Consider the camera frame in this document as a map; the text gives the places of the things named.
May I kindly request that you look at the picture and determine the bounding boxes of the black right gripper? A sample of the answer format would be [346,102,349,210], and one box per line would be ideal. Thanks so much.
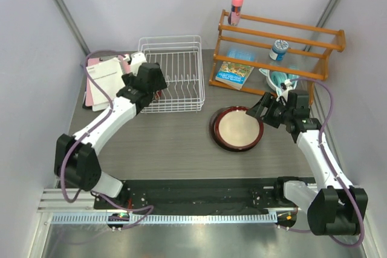
[246,92,293,129]

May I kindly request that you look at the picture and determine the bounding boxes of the dark red cream plate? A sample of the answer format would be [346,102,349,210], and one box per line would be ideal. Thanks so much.
[215,106,264,152]

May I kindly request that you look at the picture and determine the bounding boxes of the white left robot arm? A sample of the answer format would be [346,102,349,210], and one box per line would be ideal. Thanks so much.
[54,52,167,209]

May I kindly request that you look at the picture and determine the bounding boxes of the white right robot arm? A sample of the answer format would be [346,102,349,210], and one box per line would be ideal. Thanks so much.
[247,80,368,243]

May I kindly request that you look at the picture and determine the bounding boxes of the orange wooden shelf rack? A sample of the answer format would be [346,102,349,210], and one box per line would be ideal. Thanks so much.
[209,10,346,95]

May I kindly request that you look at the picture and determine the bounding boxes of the teal cat ear headphones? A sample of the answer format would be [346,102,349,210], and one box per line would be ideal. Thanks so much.
[259,68,299,95]

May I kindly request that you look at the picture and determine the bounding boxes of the blue paperback book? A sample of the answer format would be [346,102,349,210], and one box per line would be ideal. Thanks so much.
[215,62,254,90]

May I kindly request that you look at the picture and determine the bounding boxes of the white manual booklet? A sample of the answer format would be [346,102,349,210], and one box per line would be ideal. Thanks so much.
[85,57,128,112]

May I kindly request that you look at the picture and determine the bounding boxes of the clear blue plastic box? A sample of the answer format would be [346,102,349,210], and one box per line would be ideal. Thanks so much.
[226,48,256,62]

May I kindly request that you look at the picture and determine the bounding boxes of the blue lidded jar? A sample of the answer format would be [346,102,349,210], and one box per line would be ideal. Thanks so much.
[269,39,289,61]

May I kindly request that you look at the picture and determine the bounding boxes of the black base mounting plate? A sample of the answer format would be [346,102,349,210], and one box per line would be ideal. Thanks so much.
[113,178,295,216]

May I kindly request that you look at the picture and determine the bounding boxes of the pink capped bottle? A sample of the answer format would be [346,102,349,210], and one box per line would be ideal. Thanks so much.
[228,0,244,26]

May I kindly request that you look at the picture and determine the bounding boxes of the white wire dish rack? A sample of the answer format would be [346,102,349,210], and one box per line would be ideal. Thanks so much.
[138,35,205,114]

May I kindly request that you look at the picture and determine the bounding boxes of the white slotted cable duct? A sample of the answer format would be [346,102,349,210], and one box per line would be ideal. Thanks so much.
[51,212,278,225]

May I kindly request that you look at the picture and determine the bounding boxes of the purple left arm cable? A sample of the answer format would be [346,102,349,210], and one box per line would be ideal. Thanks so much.
[60,50,155,230]

